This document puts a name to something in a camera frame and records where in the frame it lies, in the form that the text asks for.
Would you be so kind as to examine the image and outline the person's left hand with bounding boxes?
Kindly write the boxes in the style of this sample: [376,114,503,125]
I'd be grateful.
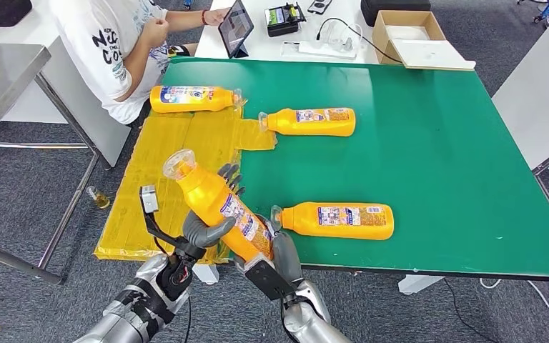
[203,6,232,27]

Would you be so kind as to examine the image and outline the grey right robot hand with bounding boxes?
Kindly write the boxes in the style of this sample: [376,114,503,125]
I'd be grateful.
[257,215,305,285]

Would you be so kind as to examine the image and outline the person's right hand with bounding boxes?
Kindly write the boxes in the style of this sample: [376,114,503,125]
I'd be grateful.
[139,18,170,49]

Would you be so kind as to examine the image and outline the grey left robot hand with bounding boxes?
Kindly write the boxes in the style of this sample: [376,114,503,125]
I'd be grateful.
[182,163,247,249]

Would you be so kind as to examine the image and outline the black tablet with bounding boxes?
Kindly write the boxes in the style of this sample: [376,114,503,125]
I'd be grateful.
[218,0,255,59]

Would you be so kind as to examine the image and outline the orange detergent bottle clear cap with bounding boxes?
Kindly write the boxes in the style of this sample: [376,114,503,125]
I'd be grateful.
[149,85,243,114]
[258,107,357,138]
[269,202,395,242]
[162,149,275,262]

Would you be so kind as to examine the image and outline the small glass bottle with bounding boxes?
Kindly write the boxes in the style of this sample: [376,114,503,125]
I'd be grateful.
[86,186,112,210]

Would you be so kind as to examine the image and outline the white table foot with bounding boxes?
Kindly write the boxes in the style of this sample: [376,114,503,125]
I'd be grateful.
[397,274,439,297]
[191,263,220,287]

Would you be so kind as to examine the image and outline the person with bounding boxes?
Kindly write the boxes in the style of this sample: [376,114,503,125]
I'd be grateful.
[49,0,233,125]

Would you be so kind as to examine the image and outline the black device green label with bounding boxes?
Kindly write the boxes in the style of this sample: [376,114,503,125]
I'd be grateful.
[264,2,307,39]

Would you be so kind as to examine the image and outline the yellow taped plastic sheet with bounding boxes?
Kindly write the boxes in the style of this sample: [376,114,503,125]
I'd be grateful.
[94,106,278,264]

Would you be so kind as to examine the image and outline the white power strip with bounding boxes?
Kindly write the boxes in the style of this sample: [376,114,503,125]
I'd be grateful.
[281,40,358,60]

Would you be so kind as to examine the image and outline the white desk with side panel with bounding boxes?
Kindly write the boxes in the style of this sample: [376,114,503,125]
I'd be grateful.
[0,0,134,169]

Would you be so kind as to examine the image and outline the clear plastic bag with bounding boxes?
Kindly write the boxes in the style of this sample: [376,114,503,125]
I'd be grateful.
[322,19,365,51]

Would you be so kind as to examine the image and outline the black bag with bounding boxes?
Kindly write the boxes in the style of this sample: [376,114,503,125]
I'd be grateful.
[0,0,34,34]

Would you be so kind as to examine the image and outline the steel table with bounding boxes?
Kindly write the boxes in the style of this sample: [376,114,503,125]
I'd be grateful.
[0,43,102,287]

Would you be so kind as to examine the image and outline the open cardboard box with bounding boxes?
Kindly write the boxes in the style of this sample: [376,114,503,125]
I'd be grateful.
[372,10,447,65]

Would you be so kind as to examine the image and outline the black case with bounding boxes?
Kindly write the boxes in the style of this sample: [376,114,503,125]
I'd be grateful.
[360,0,432,27]

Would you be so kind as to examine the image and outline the white foam pad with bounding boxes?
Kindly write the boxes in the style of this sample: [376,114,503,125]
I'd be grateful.
[385,24,432,41]

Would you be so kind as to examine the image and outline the white flat board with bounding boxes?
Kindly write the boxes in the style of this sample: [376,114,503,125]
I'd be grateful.
[391,39,478,72]

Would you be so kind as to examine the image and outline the white table metal legs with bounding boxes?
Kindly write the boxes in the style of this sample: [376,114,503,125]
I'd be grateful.
[491,6,549,257]

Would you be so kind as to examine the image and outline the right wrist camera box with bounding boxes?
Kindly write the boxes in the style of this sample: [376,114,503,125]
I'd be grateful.
[243,253,297,302]

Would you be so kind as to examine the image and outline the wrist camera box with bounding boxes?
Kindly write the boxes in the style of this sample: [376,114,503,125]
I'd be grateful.
[243,253,297,302]
[139,184,161,215]

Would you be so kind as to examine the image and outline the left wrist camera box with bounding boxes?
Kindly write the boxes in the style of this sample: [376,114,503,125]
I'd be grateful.
[139,184,161,215]

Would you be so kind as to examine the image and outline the black cable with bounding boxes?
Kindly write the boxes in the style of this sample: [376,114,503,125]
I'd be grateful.
[315,17,403,64]

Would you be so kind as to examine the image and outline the white floor cable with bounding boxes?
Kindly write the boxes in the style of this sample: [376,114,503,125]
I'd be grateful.
[480,278,549,322]

